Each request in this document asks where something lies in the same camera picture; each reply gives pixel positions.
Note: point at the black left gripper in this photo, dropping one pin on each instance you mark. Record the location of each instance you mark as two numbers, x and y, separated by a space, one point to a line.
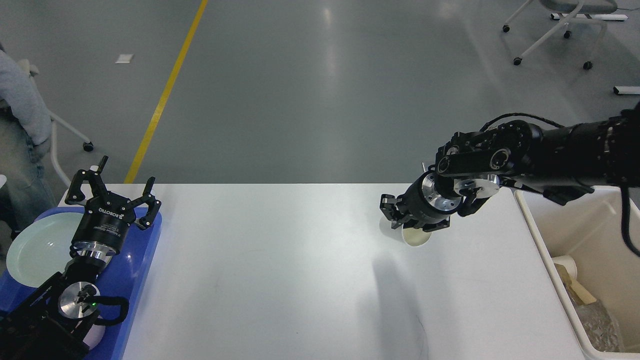
106 227

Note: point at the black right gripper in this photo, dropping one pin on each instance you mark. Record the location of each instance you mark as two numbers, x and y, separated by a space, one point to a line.
427 204

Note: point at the white paper cup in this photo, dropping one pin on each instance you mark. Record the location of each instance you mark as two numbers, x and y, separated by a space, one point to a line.
413 237

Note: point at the mint green plate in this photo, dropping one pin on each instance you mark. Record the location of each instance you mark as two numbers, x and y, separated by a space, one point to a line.
42 249

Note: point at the pink mug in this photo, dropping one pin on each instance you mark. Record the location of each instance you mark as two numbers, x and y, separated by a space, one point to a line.
94 336

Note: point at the brown paper bag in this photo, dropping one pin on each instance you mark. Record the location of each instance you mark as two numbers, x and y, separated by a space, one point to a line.
578 293

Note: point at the aluminium foil sheet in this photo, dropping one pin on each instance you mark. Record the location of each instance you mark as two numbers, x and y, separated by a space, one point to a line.
601 327

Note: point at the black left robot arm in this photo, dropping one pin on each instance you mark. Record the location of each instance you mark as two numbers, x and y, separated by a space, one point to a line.
53 322

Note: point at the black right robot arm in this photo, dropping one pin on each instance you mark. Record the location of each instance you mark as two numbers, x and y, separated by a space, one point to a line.
562 164

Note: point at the seated person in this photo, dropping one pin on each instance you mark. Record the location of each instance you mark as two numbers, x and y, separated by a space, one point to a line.
25 138

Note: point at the white chair left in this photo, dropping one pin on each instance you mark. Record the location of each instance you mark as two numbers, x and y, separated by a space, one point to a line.
87 144

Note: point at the paper cup in bin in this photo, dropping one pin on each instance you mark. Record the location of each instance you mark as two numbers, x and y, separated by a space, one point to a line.
568 262

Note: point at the white floor bar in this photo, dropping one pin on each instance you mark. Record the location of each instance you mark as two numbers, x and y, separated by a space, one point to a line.
600 17
626 90

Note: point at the white floor bar far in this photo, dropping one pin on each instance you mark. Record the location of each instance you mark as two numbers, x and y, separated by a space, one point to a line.
600 17

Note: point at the white office chair right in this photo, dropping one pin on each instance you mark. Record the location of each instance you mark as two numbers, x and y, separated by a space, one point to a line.
573 8

